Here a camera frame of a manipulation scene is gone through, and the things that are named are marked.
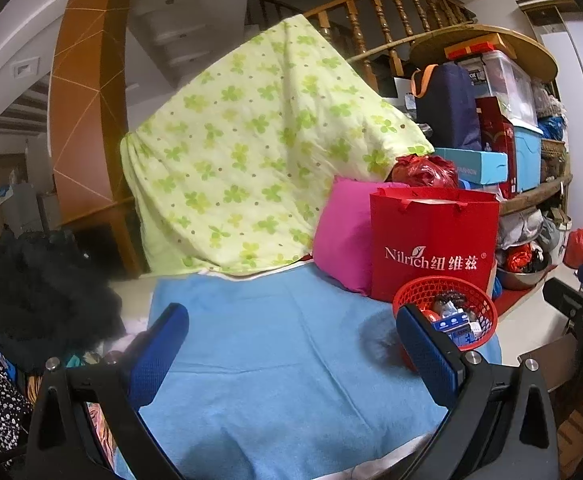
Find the wooden stair railing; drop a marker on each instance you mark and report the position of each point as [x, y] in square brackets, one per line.
[381, 20]

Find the green clover print quilt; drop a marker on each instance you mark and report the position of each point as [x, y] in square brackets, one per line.
[246, 160]

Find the red paper shopping bag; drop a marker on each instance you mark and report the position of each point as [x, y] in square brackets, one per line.
[431, 230]

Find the brown wicker basket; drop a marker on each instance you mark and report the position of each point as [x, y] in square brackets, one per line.
[554, 160]

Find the knotted black plastic bag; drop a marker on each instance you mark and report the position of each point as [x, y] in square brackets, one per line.
[444, 305]

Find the orange pink scarf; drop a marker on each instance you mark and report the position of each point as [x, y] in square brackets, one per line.
[101, 435]

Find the blue plastic bag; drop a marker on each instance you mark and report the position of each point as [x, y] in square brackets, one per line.
[551, 127]

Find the orange wooden pillar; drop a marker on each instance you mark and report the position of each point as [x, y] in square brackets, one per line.
[86, 110]

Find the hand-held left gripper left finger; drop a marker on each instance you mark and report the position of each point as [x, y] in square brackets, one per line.
[164, 350]

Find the pile of black clothes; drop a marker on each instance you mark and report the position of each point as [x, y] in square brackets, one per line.
[36, 290]

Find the knotted red plastic bag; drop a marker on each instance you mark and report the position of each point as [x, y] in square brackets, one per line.
[430, 315]

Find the tall red gift box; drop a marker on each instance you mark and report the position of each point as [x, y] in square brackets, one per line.
[496, 135]

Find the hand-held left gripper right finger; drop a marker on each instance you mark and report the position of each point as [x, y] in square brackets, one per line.
[421, 347]

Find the white cloth bundle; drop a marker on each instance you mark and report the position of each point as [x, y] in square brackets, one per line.
[519, 227]

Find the turquoise cardboard box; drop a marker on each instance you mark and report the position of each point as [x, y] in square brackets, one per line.
[481, 165]

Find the blue cardboard box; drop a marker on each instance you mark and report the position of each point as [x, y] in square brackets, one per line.
[451, 322]

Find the flat orange red box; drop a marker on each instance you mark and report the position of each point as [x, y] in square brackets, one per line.
[481, 45]

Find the white sheet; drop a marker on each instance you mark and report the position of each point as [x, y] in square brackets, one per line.
[134, 337]

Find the blue blanket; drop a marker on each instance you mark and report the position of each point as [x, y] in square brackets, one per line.
[271, 360]

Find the metal basin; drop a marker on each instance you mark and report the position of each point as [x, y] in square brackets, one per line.
[521, 279]

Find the blue plastic storage bin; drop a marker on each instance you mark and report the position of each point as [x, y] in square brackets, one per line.
[526, 160]

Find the orange red plastic bag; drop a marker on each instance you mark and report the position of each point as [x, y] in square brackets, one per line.
[516, 260]

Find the clear plastic storage box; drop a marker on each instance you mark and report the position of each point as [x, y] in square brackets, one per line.
[511, 85]

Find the red mesh plastic basket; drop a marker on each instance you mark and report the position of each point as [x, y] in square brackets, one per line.
[489, 330]

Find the large crumpled red plastic bag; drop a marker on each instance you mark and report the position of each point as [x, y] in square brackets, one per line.
[421, 172]

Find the round bamboo tray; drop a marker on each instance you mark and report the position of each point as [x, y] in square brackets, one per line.
[536, 55]

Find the pink pillow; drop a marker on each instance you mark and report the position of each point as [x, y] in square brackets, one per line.
[344, 240]

